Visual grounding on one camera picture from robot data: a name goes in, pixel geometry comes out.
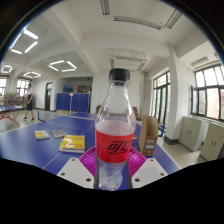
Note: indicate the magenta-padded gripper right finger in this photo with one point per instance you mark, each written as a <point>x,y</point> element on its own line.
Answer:
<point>149,170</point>

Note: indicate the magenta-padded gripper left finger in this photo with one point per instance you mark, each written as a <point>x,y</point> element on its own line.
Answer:
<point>73,171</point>

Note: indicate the clear red-labelled drink bottle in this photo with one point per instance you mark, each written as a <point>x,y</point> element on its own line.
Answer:
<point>115,136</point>

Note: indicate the brown cardboard box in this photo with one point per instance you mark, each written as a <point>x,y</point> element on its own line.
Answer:
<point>149,133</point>

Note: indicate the grey book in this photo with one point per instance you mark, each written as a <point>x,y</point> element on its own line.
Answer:
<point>58,133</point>

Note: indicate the small yellow and blue book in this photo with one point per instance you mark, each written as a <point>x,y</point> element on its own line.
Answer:
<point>42,134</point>

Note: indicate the beige two-door cabinet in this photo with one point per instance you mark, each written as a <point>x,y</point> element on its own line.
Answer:
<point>190,133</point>
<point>212,141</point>

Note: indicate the brown armchair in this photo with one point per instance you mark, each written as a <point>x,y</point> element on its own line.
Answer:
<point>98,109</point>
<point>136,114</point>

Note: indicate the blue partition screens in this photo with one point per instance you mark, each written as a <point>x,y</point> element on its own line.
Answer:
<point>73,102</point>

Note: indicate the tall black-framed window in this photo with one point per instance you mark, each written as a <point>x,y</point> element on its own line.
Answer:
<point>161,98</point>

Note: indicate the dark wooden door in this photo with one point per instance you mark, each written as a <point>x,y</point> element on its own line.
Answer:
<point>49,96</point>

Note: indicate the person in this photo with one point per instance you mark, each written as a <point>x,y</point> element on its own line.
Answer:
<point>29,101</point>

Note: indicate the blue table with red legs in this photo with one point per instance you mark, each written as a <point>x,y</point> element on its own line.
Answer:
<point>10,109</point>

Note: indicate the wide black-framed window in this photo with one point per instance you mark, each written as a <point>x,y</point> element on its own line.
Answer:
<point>210,96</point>

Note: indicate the low bookshelf unit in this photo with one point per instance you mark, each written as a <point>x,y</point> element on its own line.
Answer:
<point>10,99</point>

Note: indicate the ceiling lights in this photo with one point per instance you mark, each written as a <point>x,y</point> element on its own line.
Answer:
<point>61,66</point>

